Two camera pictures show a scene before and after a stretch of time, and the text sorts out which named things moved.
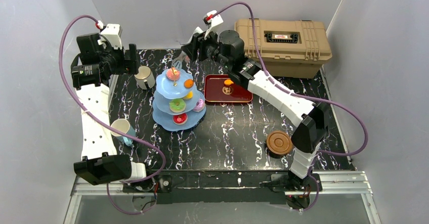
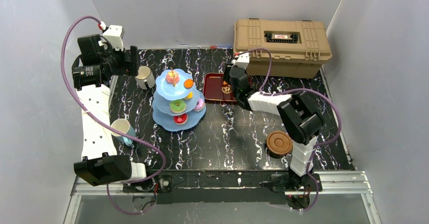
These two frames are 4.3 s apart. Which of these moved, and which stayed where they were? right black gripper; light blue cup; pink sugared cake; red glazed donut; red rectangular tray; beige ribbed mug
Moved: pink sugared cake; right black gripper
Stayed: red glazed donut; red rectangular tray; light blue cup; beige ribbed mug
